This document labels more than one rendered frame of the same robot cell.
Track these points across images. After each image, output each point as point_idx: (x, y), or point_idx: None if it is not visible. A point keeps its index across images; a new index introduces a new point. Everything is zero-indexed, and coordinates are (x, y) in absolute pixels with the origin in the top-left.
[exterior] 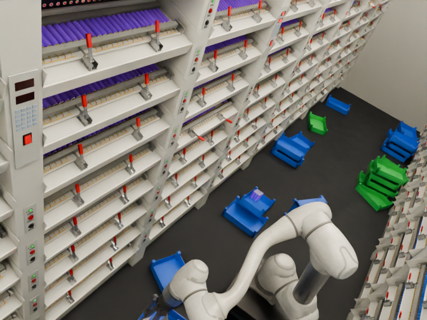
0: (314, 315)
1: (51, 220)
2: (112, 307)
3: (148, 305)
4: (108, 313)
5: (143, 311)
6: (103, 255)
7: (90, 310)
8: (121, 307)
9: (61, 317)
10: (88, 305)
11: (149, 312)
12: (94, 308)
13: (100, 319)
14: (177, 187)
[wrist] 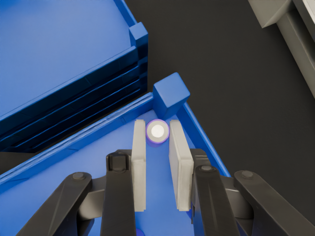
0: None
1: None
2: (287, 172)
3: (297, 234)
4: (275, 160)
5: (252, 175)
6: None
7: (295, 125)
8: (280, 191)
9: (301, 65)
10: (309, 125)
11: (217, 212)
12: (298, 136)
13: (269, 137)
14: None
